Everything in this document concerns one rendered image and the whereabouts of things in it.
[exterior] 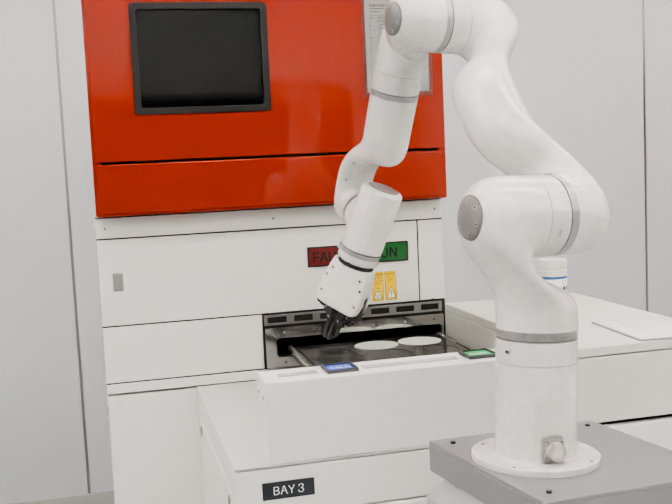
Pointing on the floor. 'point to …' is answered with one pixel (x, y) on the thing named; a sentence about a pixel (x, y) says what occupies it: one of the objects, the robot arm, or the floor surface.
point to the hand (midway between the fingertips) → (332, 328)
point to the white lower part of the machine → (156, 447)
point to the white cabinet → (352, 472)
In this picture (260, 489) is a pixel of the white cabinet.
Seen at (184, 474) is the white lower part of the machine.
